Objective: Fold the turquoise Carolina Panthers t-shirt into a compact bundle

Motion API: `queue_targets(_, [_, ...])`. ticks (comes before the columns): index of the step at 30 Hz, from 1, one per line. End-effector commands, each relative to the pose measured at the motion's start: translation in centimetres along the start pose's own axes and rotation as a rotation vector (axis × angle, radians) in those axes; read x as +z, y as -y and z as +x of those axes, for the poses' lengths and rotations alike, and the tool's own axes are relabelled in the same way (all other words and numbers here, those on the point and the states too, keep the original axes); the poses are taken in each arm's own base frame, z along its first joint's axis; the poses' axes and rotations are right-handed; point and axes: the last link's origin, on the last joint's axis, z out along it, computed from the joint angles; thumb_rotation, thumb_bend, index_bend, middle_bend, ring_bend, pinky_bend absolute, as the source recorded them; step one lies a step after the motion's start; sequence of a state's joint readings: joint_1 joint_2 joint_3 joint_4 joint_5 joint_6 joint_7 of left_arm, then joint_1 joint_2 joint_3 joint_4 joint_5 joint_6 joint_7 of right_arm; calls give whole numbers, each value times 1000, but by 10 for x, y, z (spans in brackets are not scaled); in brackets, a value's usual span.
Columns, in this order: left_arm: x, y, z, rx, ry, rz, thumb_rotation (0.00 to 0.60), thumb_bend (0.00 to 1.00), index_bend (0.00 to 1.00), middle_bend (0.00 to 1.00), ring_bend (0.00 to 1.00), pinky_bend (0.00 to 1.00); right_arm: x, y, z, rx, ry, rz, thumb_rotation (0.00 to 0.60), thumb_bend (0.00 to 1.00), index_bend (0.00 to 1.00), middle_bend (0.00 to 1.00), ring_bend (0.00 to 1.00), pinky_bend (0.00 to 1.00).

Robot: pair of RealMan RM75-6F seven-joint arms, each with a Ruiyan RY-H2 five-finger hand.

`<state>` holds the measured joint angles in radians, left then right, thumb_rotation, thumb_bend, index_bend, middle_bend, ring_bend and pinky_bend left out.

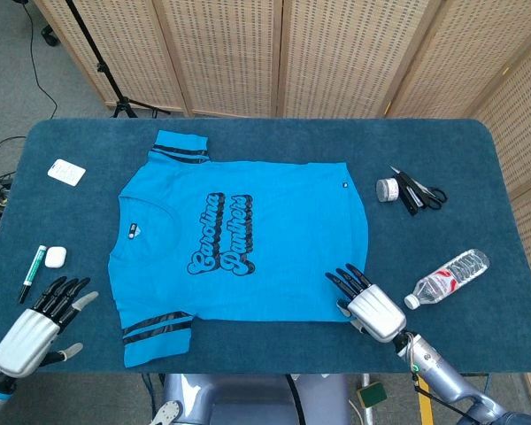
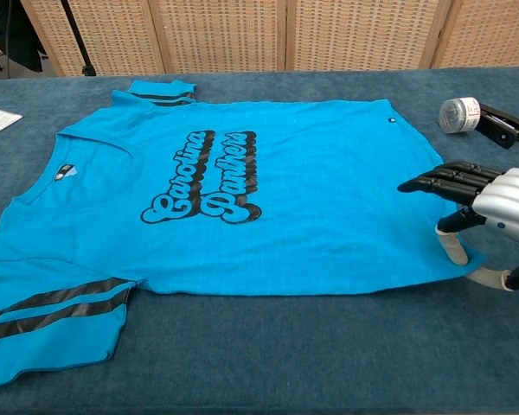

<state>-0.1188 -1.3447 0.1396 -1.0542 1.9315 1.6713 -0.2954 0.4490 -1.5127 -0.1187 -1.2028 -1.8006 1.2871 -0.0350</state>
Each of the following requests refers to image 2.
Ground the dark blue carpeted table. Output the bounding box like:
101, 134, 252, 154
0, 65, 519, 415

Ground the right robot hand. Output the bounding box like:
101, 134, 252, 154
396, 160, 519, 291

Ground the blue Carolina Panthers t-shirt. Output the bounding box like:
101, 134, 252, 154
0, 80, 488, 393

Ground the white card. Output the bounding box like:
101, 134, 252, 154
0, 106, 24, 132

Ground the wooden wicker folding screen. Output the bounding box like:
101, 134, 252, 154
19, 0, 519, 78

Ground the black stapler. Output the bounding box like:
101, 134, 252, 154
475, 102, 519, 150

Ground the black tripod stand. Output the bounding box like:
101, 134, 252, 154
60, 0, 99, 78

